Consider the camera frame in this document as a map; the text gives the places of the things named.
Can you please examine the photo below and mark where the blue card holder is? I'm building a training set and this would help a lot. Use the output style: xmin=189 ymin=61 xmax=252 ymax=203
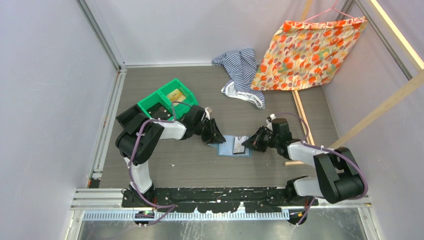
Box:
xmin=207 ymin=135 xmax=252 ymax=157

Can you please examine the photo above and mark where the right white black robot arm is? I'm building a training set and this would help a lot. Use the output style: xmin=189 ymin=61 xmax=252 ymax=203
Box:
xmin=242 ymin=118 xmax=368 ymax=205

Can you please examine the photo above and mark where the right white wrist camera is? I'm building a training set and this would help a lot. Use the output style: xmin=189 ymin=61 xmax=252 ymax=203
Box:
xmin=266 ymin=113 xmax=276 ymax=125

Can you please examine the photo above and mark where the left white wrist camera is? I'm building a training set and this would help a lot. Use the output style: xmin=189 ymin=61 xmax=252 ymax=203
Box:
xmin=204 ymin=107 xmax=213 ymax=120

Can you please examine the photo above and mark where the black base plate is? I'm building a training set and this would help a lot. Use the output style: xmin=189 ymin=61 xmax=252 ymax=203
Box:
xmin=120 ymin=186 xmax=313 ymax=214

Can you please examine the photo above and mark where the black plastic bin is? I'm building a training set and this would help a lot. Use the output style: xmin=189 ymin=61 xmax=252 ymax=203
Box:
xmin=115 ymin=104 xmax=150 ymax=135

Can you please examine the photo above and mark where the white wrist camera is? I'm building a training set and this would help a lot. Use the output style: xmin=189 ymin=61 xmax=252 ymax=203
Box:
xmin=266 ymin=113 xmax=276 ymax=125
xmin=204 ymin=107 xmax=213 ymax=120

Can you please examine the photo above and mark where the aluminium front rail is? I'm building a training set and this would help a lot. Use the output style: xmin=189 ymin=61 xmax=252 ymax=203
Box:
xmin=71 ymin=188 xmax=372 ymax=225

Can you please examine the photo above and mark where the blue white striped cloth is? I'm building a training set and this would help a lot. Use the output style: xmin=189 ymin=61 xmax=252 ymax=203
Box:
xmin=211 ymin=48 xmax=266 ymax=110

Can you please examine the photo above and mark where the yellow card in bin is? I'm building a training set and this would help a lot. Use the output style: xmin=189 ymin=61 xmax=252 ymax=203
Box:
xmin=166 ymin=89 xmax=187 ymax=105

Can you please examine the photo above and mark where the green plastic bin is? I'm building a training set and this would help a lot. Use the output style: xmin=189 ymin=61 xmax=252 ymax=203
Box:
xmin=137 ymin=78 xmax=198 ymax=121

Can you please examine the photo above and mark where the orange floral cloth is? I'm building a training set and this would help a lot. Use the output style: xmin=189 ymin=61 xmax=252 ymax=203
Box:
xmin=250 ymin=17 xmax=368 ymax=91

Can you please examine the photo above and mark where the black credit card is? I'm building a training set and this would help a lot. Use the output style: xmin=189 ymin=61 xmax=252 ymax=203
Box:
xmin=147 ymin=102 xmax=173 ymax=120

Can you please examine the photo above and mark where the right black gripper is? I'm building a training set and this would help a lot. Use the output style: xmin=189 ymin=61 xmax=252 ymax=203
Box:
xmin=242 ymin=125 xmax=280 ymax=153

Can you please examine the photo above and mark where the pink clothes hanger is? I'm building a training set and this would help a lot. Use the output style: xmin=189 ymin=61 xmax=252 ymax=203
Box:
xmin=301 ymin=0 xmax=354 ymax=23

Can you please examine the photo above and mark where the wooden frame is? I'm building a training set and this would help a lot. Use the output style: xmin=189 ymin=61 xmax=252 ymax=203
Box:
xmin=294 ymin=0 xmax=424 ymax=186

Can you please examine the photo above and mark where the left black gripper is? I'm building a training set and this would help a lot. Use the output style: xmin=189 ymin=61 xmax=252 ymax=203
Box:
xmin=193 ymin=118 xmax=225 ymax=144

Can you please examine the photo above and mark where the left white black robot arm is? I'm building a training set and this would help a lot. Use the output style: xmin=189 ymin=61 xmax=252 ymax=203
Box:
xmin=115 ymin=105 xmax=226 ymax=207

